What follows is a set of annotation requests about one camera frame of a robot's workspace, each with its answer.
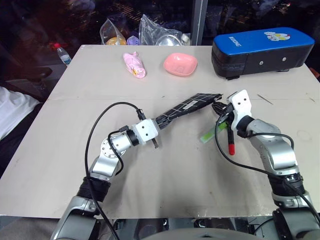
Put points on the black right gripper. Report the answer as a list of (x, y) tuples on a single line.
[(226, 112)]

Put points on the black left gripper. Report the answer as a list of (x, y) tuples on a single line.
[(159, 124)]

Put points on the black grid pattern pouch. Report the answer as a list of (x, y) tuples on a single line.
[(190, 106)]

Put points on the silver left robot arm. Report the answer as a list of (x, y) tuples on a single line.
[(105, 165)]

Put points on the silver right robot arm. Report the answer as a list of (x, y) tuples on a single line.
[(280, 150)]

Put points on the green highlighter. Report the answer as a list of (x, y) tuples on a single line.
[(208, 136)]

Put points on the red marker with black cap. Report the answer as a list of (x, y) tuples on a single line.
[(231, 145)]

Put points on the pink plastic soap dish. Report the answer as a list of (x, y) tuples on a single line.
[(180, 64)]

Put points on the blue and black padded case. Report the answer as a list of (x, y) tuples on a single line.
[(260, 52)]

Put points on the small white bottle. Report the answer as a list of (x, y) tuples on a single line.
[(186, 38)]

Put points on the clear bag with metal bowl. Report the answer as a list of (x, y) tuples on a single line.
[(160, 35)]

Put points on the small purple container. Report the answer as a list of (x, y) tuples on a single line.
[(133, 40)]

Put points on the clear bag with orange item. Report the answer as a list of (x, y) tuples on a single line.
[(113, 35)]

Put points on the clear water bottle red cap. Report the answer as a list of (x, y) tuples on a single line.
[(63, 56)]

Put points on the black chair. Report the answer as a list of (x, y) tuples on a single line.
[(27, 80)]

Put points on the white cloth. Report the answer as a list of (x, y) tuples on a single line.
[(15, 110)]

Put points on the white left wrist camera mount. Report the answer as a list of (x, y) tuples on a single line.
[(146, 131)]

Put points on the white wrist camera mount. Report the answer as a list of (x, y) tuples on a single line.
[(241, 103), (146, 131)]

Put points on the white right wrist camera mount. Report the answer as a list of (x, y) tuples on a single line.
[(241, 103)]

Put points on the grey window frame post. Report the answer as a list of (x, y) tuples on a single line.
[(199, 20)]

